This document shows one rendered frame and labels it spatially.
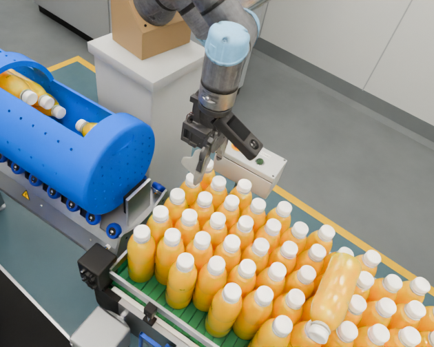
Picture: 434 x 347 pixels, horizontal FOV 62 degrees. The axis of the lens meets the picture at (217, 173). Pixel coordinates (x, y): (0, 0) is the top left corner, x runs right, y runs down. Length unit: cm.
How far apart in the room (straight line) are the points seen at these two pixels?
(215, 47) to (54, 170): 53
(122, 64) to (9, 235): 131
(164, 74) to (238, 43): 66
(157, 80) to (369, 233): 184
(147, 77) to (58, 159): 45
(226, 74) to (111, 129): 37
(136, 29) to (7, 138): 54
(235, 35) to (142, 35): 67
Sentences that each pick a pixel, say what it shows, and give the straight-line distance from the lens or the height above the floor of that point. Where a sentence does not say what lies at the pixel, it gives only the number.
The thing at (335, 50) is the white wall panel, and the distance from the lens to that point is 362.
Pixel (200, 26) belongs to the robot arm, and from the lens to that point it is 120.
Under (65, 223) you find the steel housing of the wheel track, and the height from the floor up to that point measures 88.
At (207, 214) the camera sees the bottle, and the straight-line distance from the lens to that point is 98.
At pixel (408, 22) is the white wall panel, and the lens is 339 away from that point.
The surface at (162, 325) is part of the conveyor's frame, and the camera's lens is 101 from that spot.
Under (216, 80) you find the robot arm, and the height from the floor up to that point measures 148.
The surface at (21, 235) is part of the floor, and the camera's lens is 229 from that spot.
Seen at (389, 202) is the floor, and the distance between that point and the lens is 291.
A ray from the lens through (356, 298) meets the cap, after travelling 94.
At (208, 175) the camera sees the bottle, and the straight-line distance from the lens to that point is 106.
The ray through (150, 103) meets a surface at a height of 105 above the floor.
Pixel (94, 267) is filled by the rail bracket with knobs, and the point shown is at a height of 100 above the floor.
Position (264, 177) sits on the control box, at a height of 109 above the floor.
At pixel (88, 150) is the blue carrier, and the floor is 121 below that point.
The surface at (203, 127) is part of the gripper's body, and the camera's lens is 78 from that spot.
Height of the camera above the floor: 186
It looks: 47 degrees down
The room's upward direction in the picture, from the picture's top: 14 degrees clockwise
